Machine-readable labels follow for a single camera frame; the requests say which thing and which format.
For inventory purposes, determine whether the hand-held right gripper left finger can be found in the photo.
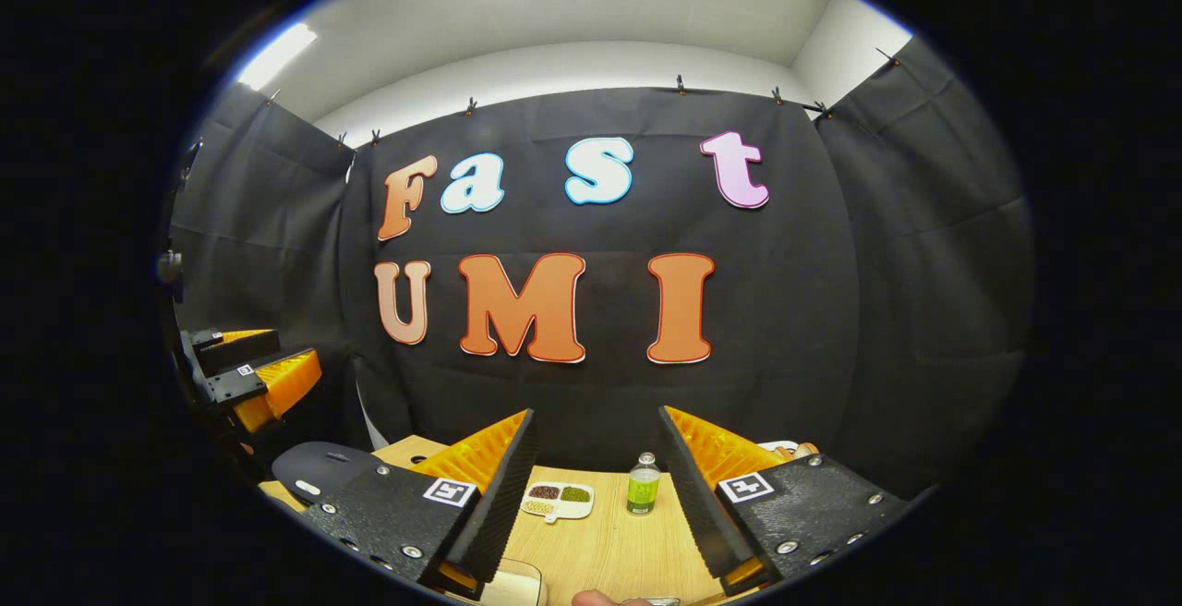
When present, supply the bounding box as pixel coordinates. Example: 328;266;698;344
300;407;541;593

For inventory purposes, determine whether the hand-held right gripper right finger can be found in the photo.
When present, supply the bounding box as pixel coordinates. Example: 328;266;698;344
657;406;911;596

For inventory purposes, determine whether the black and silver rice cooker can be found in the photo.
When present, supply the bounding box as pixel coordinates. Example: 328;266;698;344
271;442;389;507

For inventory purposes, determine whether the white divided dish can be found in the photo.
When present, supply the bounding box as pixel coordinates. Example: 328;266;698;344
520;481;595;524

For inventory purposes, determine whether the green label clear bottle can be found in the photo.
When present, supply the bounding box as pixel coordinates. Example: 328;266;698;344
626;452;661;516

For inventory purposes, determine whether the clear plastic container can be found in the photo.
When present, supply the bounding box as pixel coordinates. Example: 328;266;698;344
476;558;549;606

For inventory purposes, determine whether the black backdrop cloth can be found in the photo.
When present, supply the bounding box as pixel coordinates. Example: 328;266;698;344
166;33;1035;501

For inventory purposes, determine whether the narrow ceiling light panel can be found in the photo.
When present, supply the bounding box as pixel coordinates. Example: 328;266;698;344
238;22;318;91

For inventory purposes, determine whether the row of small cloth clips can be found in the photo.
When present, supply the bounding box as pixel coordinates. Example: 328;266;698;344
266;47;901;147

